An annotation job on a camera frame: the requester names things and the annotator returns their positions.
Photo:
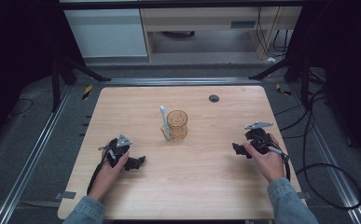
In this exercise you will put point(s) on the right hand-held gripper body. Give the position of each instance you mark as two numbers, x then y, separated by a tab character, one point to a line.
259	138

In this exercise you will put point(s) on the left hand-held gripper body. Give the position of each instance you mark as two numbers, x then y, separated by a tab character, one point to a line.
116	152

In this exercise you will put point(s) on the person's left hand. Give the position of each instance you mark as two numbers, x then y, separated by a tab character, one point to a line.
106	179

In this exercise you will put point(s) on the person's right hand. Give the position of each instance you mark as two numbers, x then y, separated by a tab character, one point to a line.
271	163

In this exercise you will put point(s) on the yellow black tape strip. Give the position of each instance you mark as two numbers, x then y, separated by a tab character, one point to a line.
87	91
282	90

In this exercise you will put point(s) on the dark round table grommet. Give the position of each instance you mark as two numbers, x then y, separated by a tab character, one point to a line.
214	98

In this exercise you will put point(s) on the grey tape piece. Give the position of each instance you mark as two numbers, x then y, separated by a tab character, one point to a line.
66	195
305	195

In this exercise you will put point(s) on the black tripod stand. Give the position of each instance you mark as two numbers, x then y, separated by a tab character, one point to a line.
56	84
305	81

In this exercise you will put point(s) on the small white floor object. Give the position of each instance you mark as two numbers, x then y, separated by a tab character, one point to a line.
271	59

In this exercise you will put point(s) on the white cabinet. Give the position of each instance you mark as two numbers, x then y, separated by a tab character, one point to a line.
106	32

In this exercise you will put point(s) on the metal floor rail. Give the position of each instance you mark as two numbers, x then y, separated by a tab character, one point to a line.
29	165
330	168

